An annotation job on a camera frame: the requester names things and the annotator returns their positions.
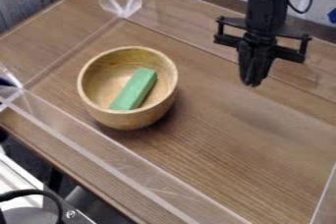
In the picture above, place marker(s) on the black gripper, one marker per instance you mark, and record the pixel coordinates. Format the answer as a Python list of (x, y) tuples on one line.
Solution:
[(263, 30)]

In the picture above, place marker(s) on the green rectangular block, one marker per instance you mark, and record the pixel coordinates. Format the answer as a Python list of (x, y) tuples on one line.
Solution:
[(136, 89)]

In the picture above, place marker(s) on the brown wooden bowl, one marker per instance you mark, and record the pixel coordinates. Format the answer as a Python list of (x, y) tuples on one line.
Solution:
[(102, 80)]

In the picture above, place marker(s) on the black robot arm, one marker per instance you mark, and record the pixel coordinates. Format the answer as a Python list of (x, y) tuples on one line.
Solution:
[(262, 38)]

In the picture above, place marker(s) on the clear acrylic enclosure wall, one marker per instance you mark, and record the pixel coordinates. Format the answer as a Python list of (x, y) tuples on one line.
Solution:
[(238, 155)]

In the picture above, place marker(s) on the metal bracket with screw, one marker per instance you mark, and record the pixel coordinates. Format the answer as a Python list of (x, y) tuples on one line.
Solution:
[(72, 215)]

